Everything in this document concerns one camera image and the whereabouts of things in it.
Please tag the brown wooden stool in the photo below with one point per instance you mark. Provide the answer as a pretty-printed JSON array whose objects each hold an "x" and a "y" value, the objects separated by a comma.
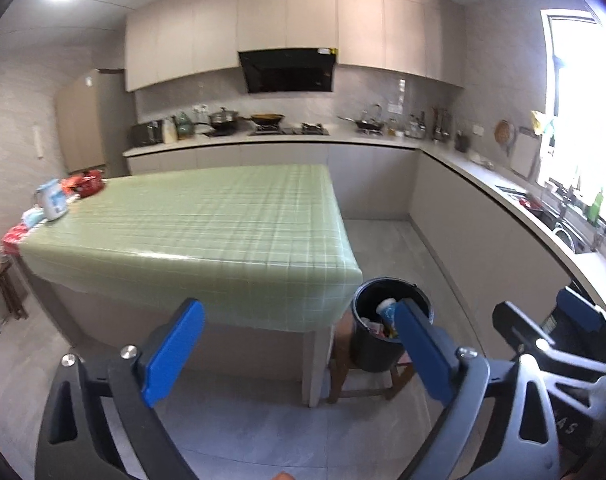
[{"x": 340, "y": 375}]

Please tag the steel kitchen sink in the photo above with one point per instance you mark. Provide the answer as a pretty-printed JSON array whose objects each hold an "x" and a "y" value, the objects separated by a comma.
[{"x": 538, "y": 210}]

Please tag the red packets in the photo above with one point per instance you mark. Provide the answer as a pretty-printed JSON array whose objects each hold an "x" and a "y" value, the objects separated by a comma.
[{"x": 15, "y": 236}]

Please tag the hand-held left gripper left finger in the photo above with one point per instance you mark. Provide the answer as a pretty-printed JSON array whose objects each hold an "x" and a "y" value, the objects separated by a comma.
[{"x": 175, "y": 350}]

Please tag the beige wall cabinets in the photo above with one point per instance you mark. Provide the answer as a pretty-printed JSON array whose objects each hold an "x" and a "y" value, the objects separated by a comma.
[{"x": 283, "y": 25}]

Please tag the dark glass bottle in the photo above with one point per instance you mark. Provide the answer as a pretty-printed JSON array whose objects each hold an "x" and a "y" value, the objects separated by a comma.
[{"x": 423, "y": 126}]

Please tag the black range hood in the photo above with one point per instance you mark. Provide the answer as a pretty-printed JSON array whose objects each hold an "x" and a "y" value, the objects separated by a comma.
[{"x": 288, "y": 72}]

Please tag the white wall fixture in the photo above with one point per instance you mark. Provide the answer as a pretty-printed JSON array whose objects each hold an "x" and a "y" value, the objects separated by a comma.
[{"x": 39, "y": 141}]

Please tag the dark wooden chair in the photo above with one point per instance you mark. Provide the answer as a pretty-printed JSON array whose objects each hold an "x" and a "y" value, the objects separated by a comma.
[{"x": 10, "y": 295}]

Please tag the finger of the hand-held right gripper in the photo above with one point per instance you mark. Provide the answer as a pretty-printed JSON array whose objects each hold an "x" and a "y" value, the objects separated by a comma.
[
  {"x": 513, "y": 327},
  {"x": 578, "y": 310}
]

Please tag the pale tissue pack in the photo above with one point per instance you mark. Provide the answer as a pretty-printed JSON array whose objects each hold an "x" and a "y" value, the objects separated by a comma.
[{"x": 31, "y": 217}]

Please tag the blue white paper cup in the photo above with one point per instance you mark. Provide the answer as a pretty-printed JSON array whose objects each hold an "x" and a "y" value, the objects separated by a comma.
[{"x": 387, "y": 307}]

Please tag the green checked tablecloth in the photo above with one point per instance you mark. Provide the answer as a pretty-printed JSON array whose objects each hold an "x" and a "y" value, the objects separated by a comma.
[{"x": 208, "y": 230}]

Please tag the black wok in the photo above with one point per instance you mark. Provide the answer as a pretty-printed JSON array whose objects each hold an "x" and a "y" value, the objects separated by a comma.
[{"x": 268, "y": 119}]

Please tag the white electric kettle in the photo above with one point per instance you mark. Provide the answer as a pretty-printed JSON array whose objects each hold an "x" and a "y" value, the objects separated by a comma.
[{"x": 52, "y": 202}]

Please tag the wok with glass lid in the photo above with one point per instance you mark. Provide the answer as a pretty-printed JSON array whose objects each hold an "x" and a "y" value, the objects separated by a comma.
[{"x": 365, "y": 124}]

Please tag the white jug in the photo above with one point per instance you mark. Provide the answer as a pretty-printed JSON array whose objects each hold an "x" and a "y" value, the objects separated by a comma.
[{"x": 169, "y": 132}]

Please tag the black bucket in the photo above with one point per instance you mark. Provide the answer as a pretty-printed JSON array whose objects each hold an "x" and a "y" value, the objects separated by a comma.
[{"x": 370, "y": 350}]

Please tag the bright window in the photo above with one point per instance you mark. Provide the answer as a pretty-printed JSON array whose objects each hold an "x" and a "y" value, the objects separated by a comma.
[{"x": 593, "y": 110}]

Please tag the beige refrigerator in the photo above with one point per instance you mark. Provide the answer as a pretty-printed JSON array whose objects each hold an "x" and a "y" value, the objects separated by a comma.
[{"x": 88, "y": 125}]

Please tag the white table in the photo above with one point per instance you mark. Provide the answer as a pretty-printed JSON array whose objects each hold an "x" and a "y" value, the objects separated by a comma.
[{"x": 315, "y": 370}]

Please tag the grey pan with lid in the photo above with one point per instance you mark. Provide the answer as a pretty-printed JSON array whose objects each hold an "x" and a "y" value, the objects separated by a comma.
[{"x": 223, "y": 120}]

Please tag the black gas stove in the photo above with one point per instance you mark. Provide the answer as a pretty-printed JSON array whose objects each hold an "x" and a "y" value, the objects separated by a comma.
[{"x": 303, "y": 130}]

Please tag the hanging yellow rag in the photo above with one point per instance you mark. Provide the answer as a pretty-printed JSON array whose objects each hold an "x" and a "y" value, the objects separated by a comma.
[{"x": 542, "y": 121}]

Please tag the grey kitchen counter cabinets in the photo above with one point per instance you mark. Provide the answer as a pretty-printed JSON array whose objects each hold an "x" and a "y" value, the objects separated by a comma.
[{"x": 373, "y": 180}]

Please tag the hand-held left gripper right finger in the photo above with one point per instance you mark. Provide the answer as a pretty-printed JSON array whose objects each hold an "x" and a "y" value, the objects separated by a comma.
[{"x": 425, "y": 352}]

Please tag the utensil holder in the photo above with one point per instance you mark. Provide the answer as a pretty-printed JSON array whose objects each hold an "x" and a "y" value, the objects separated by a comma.
[{"x": 441, "y": 127}]

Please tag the steel faucet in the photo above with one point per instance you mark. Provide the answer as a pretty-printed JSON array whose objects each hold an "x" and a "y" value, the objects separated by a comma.
[{"x": 567, "y": 205}]

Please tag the black knife block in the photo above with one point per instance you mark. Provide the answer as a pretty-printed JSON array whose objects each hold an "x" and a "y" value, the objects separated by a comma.
[{"x": 463, "y": 142}]

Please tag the round hanging strainer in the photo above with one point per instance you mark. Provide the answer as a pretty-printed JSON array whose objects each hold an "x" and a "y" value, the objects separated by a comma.
[{"x": 504, "y": 132}]

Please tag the pale cutting board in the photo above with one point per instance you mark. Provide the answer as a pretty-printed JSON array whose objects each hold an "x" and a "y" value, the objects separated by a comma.
[{"x": 524, "y": 155}]

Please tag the green bottle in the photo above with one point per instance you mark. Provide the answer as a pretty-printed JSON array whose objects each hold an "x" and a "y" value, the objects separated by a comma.
[{"x": 597, "y": 207}]

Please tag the green ceramic jar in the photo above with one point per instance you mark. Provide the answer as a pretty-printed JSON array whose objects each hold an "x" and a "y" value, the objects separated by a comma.
[{"x": 184, "y": 127}]

